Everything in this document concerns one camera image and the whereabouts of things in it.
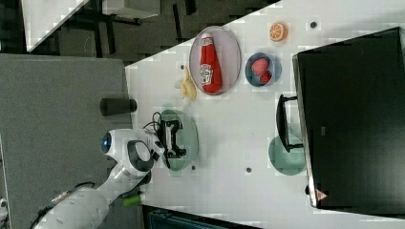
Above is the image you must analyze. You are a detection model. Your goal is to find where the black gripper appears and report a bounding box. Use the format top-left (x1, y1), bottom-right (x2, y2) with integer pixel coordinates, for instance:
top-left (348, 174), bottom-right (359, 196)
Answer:
top-left (158, 120), bottom-right (186, 158)

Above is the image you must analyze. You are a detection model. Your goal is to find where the green plastic strainer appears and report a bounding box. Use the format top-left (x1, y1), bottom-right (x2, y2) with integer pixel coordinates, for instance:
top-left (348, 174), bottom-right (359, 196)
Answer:
top-left (160, 110), bottom-right (200, 172)

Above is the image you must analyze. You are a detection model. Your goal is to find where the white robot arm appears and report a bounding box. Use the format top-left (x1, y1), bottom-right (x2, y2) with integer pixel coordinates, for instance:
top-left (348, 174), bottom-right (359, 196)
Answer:
top-left (30, 120), bottom-right (184, 229)

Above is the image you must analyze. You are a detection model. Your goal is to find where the peeled banana toy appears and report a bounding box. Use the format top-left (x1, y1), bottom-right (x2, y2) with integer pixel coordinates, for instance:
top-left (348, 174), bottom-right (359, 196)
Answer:
top-left (174, 65), bottom-right (197, 100)

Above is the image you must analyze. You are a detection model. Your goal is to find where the red ketchup bottle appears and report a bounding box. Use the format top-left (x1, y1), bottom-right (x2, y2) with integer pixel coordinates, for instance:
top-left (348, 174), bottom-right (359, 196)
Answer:
top-left (200, 32), bottom-right (223, 94)

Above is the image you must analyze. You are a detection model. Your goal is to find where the purple oval plate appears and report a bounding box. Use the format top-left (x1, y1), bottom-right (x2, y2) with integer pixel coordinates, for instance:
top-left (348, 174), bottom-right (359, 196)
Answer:
top-left (189, 26), bottom-right (242, 95)

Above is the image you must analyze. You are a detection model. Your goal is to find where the red strawberry toy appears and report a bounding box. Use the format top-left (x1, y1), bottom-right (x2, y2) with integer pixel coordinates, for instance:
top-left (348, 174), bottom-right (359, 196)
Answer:
top-left (260, 71), bottom-right (272, 85)

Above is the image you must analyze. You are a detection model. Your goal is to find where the green round plate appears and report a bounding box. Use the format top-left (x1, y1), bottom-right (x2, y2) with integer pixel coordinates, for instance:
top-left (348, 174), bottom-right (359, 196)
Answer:
top-left (268, 135), bottom-right (306, 176)

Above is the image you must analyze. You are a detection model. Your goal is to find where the pink strawberry toy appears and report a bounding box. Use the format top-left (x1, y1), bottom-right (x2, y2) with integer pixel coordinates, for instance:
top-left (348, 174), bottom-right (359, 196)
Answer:
top-left (251, 58), bottom-right (269, 75)

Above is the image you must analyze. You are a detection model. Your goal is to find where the blue bowl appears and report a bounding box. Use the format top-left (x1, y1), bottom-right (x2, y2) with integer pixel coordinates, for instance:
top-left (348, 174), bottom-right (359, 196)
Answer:
top-left (245, 52), bottom-right (282, 88)

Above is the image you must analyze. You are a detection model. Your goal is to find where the orange slice toy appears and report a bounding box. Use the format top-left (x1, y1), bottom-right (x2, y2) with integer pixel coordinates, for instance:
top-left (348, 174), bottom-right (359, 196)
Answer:
top-left (269, 22), bottom-right (288, 42)

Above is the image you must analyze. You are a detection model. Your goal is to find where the black toaster oven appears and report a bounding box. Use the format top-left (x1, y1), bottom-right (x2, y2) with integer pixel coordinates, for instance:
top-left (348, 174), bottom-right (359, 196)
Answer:
top-left (276, 27), bottom-right (405, 218)

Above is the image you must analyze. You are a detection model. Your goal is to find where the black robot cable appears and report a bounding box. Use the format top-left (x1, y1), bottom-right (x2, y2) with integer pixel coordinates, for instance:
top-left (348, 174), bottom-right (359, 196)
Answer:
top-left (142, 111), bottom-right (164, 134)

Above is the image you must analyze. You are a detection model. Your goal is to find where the black cylinder post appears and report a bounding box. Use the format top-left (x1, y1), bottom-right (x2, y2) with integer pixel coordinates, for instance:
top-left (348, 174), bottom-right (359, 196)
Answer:
top-left (99, 98), bottom-right (138, 116)

